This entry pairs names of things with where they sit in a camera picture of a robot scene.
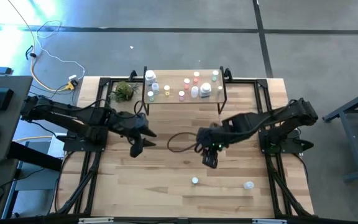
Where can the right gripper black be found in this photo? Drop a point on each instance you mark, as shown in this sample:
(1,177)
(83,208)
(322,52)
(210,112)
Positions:
(213,135)

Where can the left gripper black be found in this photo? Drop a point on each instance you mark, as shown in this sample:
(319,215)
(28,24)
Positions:
(129,124)

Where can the green pill bottle with tablets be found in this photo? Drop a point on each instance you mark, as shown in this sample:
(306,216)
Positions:
(194,180)

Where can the pink translucent pill bottle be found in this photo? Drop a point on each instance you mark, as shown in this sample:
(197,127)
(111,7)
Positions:
(181,95)

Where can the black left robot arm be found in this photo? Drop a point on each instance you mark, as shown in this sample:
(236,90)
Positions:
(61,115)

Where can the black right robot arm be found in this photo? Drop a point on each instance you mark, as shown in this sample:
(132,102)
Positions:
(275,119)

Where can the wooden shelf with black legs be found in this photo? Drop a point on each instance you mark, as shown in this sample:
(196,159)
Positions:
(172,79)

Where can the potted green plant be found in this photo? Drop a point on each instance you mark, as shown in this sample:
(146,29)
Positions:
(122,91)

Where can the yellow plug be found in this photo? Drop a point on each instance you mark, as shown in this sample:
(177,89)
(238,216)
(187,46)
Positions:
(70,86)

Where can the white power adapter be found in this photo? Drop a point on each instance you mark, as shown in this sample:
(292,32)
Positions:
(72,77)

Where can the grey floor box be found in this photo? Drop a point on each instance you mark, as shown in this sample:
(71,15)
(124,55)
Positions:
(42,180)

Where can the black desk beam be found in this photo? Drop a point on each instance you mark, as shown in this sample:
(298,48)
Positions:
(33,155)

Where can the grey desk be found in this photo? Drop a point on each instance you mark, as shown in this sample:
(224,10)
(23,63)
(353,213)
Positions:
(14,124)

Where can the blue-grey metal table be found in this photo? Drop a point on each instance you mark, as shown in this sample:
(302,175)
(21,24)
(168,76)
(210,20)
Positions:
(351,104)

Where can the black metal table frame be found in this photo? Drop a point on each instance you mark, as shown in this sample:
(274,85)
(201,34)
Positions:
(103,81)

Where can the silver frame bracket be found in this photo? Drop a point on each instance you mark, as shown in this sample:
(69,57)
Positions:
(269,221)
(95,220)

